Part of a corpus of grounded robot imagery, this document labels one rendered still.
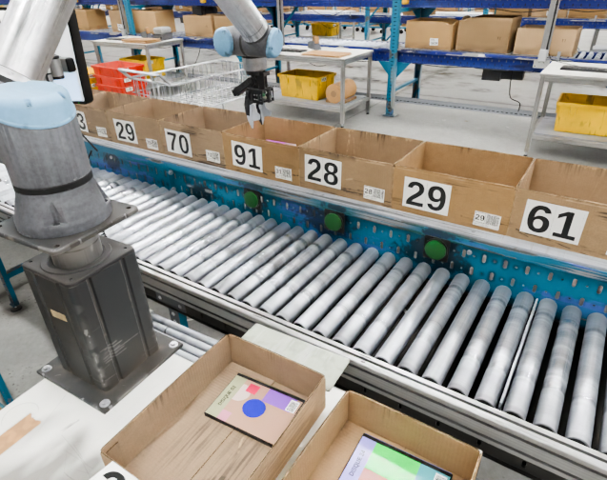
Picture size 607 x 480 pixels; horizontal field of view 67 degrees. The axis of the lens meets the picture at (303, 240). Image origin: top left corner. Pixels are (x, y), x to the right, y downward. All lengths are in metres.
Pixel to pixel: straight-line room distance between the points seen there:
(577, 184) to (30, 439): 1.72
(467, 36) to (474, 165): 4.16
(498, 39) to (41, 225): 5.29
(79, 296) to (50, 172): 0.27
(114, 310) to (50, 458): 0.33
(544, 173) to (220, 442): 1.34
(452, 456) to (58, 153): 0.95
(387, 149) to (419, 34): 4.23
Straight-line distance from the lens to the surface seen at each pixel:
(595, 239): 1.54
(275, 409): 1.10
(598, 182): 1.78
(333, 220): 1.70
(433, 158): 1.86
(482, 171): 1.82
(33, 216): 1.04
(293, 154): 1.80
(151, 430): 1.11
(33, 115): 0.98
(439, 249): 1.57
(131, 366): 1.27
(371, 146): 1.95
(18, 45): 1.19
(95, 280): 1.10
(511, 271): 1.60
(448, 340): 1.33
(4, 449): 1.26
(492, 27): 5.82
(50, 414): 1.28
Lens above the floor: 1.62
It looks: 30 degrees down
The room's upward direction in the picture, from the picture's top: 2 degrees counter-clockwise
